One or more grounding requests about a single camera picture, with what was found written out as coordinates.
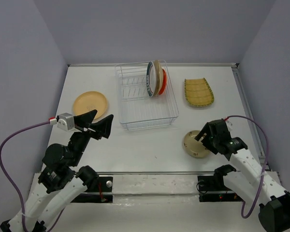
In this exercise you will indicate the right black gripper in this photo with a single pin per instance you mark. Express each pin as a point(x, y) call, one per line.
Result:
point(206, 129)

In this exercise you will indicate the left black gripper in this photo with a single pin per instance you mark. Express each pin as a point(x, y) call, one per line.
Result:
point(103, 126)

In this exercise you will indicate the small cream plate with flowers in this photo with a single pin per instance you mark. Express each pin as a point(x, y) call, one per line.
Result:
point(193, 147)

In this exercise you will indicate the orange round plate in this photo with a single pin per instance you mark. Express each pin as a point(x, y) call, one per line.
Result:
point(164, 82)

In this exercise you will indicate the cream plate with leaf pattern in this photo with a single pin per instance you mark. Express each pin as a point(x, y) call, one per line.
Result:
point(159, 77)

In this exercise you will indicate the white plate with green rim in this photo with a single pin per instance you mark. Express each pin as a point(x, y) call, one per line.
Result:
point(151, 79)

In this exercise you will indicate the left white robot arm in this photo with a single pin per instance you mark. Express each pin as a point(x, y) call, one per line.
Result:
point(58, 185)

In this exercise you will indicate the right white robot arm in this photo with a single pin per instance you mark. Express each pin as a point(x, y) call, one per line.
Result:
point(245, 177)

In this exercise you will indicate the plain yellow round plate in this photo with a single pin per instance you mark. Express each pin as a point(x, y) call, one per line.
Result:
point(88, 101)

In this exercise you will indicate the yellow green bamboo-pattern plate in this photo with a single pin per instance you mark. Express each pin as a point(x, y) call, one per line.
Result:
point(198, 93)

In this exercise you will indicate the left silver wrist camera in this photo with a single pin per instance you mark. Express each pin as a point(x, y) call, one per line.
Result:
point(65, 122)

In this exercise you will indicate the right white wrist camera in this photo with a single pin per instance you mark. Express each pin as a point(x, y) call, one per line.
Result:
point(228, 123)

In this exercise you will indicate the white wire dish rack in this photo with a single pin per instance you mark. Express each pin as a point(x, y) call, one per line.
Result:
point(136, 109)

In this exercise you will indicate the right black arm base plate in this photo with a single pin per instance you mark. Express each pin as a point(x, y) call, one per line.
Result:
point(209, 192)

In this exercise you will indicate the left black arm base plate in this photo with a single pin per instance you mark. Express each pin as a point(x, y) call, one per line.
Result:
point(100, 193)

